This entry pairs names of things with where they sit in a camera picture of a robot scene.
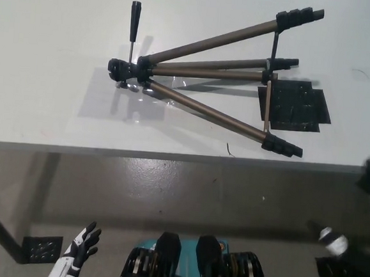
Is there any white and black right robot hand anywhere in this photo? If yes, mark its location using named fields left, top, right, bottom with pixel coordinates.
left=304, top=150, right=370, bottom=266

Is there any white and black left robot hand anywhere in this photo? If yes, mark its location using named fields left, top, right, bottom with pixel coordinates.
left=47, top=218, right=104, bottom=277

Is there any bronze and black camera tripod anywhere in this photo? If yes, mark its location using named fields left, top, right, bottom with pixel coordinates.
left=101, top=0, right=327, bottom=161

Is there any black table foot plate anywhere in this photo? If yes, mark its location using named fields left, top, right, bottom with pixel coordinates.
left=20, top=233, right=65, bottom=267

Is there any black tape patch on table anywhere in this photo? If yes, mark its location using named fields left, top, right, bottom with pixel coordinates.
left=254, top=75, right=334, bottom=135

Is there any clear glossy tape patch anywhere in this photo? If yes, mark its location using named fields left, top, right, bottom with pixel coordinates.
left=77, top=65, right=190, bottom=127

